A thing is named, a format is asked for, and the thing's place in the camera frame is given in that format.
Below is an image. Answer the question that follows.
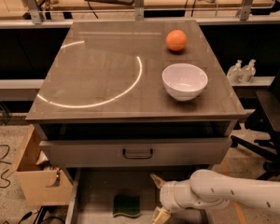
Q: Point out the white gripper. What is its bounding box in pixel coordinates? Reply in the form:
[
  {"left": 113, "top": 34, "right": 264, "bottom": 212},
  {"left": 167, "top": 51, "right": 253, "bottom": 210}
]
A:
[{"left": 150, "top": 174, "right": 196, "bottom": 224}]

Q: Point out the green yellow sponge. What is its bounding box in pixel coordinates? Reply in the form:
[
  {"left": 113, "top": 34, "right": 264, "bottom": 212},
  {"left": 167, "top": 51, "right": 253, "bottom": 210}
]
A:
[{"left": 113, "top": 194, "right": 140, "bottom": 217}]

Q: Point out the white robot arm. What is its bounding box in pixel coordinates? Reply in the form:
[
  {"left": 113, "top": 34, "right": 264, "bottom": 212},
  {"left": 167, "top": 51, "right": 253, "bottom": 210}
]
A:
[{"left": 150, "top": 169, "right": 280, "bottom": 224}]

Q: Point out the closed top drawer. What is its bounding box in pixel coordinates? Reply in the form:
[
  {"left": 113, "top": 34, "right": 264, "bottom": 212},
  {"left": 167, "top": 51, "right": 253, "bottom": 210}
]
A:
[{"left": 40, "top": 137, "right": 231, "bottom": 168}]

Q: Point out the open middle drawer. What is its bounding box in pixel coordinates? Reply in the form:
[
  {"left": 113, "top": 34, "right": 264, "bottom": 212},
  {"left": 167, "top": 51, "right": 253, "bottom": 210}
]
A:
[{"left": 64, "top": 166, "right": 215, "bottom": 224}]

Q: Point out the grey drawer cabinet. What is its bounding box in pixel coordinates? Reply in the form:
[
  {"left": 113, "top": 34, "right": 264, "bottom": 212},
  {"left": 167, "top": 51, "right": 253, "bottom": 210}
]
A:
[{"left": 25, "top": 19, "right": 246, "bottom": 224}]

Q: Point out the cardboard box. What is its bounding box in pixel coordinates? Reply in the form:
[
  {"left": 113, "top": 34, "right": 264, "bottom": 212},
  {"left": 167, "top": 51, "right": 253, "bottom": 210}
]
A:
[{"left": 7, "top": 125, "right": 73, "bottom": 206}]

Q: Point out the white bowl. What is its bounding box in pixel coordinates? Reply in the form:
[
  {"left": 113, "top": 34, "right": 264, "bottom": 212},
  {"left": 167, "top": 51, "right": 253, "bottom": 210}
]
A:
[{"left": 161, "top": 63, "right": 208, "bottom": 102}]

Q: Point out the black office chair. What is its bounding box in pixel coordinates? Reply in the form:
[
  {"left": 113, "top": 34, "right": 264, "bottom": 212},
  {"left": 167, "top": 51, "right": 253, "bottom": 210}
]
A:
[{"left": 231, "top": 70, "right": 280, "bottom": 180}]

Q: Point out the clear pump bottle left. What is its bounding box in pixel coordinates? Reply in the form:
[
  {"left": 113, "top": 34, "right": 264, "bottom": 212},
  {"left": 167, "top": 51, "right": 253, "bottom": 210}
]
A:
[{"left": 227, "top": 60, "right": 242, "bottom": 84}]

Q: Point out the clear pump bottle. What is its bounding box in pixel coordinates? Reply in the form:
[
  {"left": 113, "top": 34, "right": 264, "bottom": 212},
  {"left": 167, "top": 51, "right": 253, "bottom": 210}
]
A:
[
  {"left": 227, "top": 60, "right": 242, "bottom": 84},
  {"left": 241, "top": 59, "right": 256, "bottom": 83}
]

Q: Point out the clear pump bottle right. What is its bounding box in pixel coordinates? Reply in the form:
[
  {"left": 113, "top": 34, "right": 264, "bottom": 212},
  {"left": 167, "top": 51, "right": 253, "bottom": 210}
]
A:
[{"left": 241, "top": 59, "right": 256, "bottom": 83}]

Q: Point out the orange fruit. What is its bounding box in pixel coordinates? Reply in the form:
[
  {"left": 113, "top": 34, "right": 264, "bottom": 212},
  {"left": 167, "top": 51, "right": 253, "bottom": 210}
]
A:
[{"left": 165, "top": 30, "right": 187, "bottom": 51}]

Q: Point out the black floor cable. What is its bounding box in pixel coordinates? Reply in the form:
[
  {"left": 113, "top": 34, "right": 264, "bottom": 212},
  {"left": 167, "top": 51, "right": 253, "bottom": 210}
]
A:
[{"left": 0, "top": 140, "right": 12, "bottom": 203}]

